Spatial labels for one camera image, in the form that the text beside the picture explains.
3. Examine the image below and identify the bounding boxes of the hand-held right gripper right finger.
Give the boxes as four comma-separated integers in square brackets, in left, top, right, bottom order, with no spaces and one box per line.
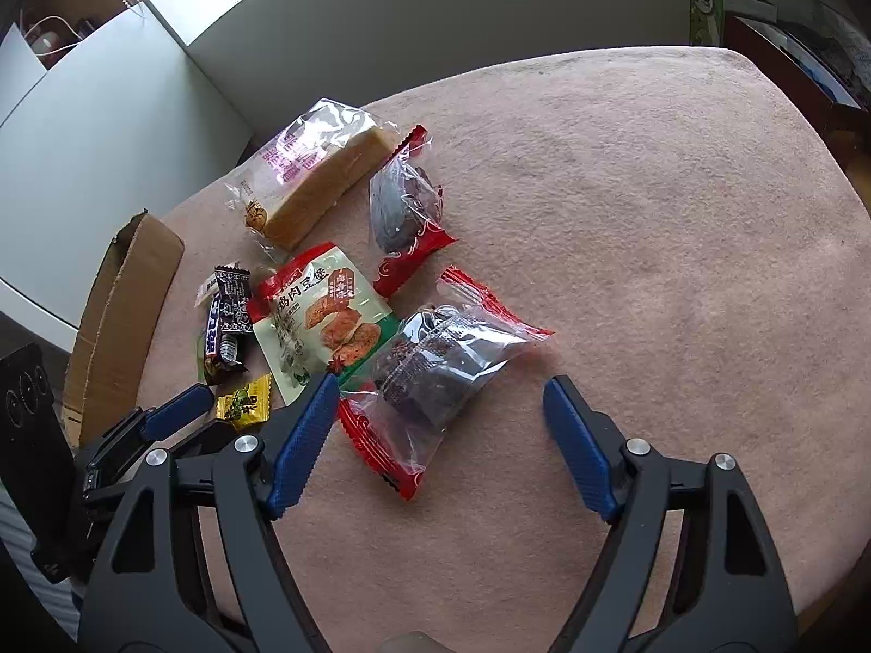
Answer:
[542,374,799,653]

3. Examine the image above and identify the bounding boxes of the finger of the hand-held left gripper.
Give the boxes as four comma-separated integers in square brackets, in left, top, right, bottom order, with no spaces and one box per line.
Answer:
[102,383,214,465]
[170,422,236,462]

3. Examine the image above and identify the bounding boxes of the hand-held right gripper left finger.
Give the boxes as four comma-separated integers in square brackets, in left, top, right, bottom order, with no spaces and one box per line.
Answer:
[78,373,341,653]

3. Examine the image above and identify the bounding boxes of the yellow candy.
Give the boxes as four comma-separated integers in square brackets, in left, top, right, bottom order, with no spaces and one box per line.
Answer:
[216,374,274,431]

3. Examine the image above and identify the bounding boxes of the black and blue snack bar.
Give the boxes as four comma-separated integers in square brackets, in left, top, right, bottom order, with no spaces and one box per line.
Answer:
[197,295,256,387]

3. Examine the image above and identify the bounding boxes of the brown cardboard box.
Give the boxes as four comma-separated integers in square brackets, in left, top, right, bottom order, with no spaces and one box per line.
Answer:
[63,212,186,446]

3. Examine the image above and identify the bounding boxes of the green and red snack packet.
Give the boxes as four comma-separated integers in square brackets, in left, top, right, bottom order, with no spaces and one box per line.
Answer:
[246,241,397,405]

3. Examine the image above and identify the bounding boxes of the dark cake packet red ends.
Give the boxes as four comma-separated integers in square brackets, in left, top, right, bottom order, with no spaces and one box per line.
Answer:
[338,265,555,501]
[367,124,458,299]

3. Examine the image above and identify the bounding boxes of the packaged sliced bread loaf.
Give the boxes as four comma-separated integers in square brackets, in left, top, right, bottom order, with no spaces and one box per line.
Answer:
[226,98,399,252]

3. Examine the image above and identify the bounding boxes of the pink table cloth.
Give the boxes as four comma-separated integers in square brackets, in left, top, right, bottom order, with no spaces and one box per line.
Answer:
[129,46,870,653]

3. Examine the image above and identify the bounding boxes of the white cabinet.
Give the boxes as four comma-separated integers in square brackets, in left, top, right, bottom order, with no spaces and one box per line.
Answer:
[0,10,256,348]

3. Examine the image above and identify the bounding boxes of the wooden shelf niche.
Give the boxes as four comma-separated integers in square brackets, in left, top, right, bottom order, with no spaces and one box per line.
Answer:
[19,0,140,70]

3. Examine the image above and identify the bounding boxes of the dark wooden side table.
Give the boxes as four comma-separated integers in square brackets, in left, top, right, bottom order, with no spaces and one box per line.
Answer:
[722,10,871,144]

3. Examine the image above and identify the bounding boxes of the green tissue box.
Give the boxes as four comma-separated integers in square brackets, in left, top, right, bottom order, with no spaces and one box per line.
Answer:
[689,0,756,48]

